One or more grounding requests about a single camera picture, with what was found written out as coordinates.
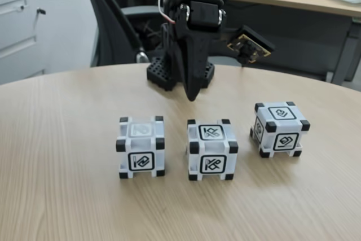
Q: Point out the white cube crossed print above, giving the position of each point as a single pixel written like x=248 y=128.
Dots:
x=213 y=164

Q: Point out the white cube layered print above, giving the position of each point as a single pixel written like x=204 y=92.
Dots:
x=285 y=142

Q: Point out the dark office chair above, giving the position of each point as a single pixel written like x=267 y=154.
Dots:
x=112 y=26

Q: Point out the wooden office desk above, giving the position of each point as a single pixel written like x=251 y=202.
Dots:
x=282 y=1

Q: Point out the white cube zigzag print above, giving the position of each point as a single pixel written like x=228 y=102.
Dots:
x=141 y=162

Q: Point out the white drawer cabinet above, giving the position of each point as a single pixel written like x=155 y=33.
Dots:
x=56 y=40

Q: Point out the black cabinet key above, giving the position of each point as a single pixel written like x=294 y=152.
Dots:
x=41 y=11

